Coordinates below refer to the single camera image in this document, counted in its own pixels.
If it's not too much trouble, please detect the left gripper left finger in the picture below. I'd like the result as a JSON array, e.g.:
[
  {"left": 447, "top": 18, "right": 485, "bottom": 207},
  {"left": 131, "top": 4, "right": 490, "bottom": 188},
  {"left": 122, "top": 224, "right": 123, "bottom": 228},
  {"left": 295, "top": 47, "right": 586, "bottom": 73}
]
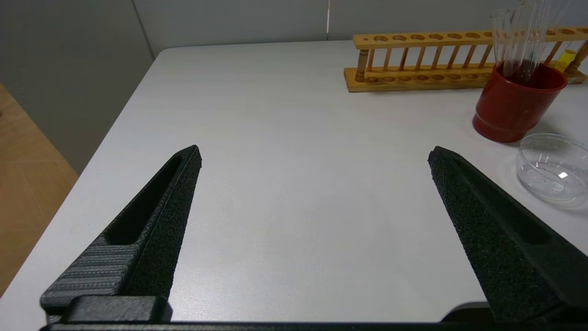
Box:
[{"left": 40, "top": 145, "right": 202, "bottom": 324}]

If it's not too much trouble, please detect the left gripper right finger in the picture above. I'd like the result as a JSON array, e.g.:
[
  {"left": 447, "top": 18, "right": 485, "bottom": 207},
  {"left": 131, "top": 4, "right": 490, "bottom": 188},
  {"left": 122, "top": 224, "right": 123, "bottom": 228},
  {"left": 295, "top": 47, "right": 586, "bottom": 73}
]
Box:
[{"left": 428, "top": 146, "right": 588, "bottom": 324}]

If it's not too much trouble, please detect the yellow pigment test tube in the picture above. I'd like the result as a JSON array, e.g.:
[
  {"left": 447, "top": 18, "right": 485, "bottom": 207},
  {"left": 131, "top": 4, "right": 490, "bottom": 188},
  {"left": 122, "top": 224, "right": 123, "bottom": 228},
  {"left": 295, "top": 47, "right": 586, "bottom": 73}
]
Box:
[{"left": 558, "top": 46, "right": 577, "bottom": 73}]

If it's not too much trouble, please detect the clear empty test tube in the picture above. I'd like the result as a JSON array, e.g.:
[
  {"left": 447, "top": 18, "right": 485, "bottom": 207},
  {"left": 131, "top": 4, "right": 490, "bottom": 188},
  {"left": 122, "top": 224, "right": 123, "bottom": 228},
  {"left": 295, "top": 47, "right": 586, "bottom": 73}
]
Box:
[
  {"left": 491, "top": 7, "right": 513, "bottom": 76},
  {"left": 533, "top": 0, "right": 571, "bottom": 83},
  {"left": 512, "top": 0, "right": 536, "bottom": 83}
]

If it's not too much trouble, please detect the wooden test tube rack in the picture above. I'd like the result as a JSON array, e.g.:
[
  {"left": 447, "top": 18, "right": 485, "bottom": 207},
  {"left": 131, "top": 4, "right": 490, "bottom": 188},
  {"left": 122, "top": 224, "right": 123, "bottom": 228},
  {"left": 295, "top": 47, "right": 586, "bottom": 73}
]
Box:
[{"left": 344, "top": 27, "right": 588, "bottom": 93}]

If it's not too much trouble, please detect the clear glass beaker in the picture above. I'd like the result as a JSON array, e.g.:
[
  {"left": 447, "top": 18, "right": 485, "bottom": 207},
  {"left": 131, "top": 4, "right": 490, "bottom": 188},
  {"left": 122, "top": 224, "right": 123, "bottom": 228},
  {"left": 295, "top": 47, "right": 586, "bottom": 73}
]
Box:
[{"left": 515, "top": 133, "right": 588, "bottom": 204}]

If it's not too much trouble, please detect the red plastic cup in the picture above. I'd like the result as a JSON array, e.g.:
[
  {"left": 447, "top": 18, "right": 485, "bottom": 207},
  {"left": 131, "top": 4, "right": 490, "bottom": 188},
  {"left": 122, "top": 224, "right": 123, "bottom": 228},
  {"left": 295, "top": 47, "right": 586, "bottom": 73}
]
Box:
[{"left": 472, "top": 61, "right": 569, "bottom": 143}]

